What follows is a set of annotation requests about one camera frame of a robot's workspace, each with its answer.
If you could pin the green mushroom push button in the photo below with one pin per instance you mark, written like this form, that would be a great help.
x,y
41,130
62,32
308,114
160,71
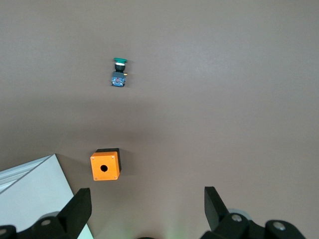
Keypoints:
x,y
119,74

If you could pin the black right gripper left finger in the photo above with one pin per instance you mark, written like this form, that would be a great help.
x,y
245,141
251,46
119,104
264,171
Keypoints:
x,y
74,214

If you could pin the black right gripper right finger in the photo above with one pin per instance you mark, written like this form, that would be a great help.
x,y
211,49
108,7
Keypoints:
x,y
219,219

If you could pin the orange button enclosure box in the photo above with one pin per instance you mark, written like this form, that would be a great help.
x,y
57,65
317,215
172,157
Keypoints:
x,y
104,169

